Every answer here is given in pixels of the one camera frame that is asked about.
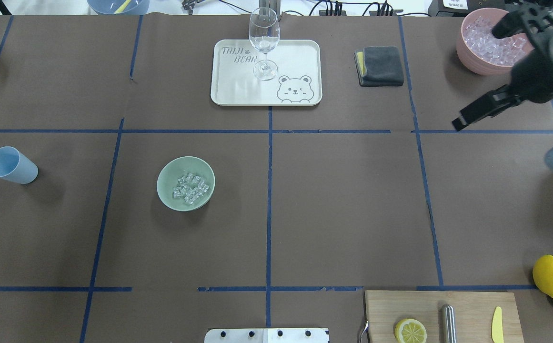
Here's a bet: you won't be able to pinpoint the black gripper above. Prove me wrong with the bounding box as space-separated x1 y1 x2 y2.
452 49 553 131

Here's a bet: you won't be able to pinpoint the light green bowl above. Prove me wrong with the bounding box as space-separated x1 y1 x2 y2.
156 156 216 212

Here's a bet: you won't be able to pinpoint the light blue plastic cup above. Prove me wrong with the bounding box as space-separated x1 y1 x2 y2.
0 146 39 184

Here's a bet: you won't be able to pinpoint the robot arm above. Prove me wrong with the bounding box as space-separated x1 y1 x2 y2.
452 31 553 172

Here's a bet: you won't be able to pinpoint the pink bowl of ice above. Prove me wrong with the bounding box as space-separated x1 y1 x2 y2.
456 7 534 76

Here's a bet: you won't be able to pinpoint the clear ice cubes in bowl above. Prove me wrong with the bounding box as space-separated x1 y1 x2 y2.
171 173 211 205

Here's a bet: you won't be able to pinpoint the blue bowl with fork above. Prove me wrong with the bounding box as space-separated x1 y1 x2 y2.
87 0 151 15

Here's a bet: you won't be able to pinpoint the grey folded cloth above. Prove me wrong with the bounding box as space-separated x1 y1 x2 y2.
354 46 404 87

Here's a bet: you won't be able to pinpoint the yellow lemon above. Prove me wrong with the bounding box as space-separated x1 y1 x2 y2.
533 254 553 298

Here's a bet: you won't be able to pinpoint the cream bear serving tray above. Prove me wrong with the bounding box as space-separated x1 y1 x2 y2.
211 40 322 106

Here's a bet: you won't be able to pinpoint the wooden cutting board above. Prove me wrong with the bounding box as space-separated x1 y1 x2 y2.
365 290 524 343

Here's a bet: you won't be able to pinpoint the yellow plastic knife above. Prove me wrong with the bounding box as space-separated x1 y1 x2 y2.
491 306 503 343

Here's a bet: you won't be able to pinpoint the steel cylinder muddler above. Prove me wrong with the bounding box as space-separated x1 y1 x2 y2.
441 304 457 343

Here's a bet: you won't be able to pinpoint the clear wine glass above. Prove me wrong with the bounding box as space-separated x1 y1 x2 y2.
248 7 280 81

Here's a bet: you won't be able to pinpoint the lemon half slice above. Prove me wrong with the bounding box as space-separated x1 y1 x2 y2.
393 318 427 343

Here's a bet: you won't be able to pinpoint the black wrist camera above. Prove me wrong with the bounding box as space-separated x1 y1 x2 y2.
492 0 553 39

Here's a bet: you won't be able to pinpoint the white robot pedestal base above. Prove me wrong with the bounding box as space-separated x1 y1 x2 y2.
204 328 330 343

